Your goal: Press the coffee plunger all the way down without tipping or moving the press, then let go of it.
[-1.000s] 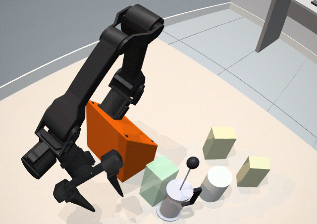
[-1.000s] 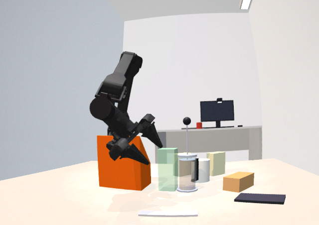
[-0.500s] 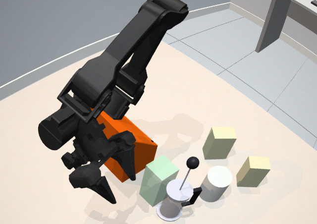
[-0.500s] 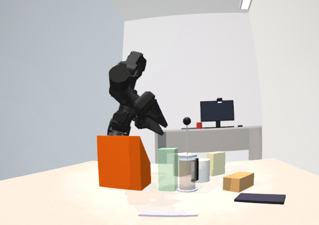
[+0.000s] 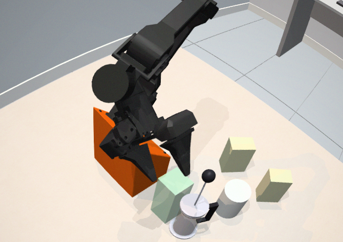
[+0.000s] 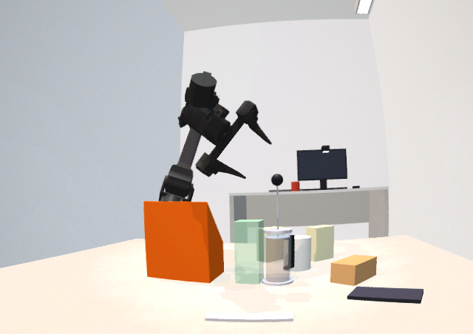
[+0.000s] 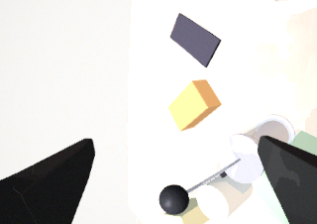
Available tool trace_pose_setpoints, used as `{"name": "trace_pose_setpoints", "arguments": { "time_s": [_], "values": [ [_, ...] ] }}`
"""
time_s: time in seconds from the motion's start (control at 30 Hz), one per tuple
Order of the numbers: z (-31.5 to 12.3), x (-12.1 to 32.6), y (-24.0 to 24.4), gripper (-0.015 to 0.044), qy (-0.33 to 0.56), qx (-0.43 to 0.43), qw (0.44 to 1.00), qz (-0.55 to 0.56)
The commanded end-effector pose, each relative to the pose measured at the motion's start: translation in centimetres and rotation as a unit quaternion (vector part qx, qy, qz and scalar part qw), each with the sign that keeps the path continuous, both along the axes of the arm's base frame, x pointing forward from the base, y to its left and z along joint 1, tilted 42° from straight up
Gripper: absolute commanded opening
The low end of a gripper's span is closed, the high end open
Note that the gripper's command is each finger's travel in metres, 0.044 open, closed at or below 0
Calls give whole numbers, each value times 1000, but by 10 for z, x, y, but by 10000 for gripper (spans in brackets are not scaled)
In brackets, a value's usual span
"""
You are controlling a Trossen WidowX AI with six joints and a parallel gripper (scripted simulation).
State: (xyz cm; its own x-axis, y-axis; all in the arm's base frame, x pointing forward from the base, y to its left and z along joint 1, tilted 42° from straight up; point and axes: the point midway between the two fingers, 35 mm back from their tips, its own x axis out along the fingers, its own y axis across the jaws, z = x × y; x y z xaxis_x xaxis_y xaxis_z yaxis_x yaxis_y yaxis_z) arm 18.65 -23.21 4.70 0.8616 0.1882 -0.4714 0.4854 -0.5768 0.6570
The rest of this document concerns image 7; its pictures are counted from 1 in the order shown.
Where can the white cylinder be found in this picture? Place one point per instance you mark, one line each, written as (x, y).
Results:
(222, 196)

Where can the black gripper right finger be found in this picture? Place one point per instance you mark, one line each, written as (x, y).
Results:
(292, 173)

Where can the french press coffee maker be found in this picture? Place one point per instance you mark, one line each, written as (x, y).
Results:
(239, 158)

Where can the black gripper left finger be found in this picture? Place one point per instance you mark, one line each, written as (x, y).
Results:
(49, 191)

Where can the dark grey flat slab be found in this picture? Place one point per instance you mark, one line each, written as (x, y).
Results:
(195, 39)

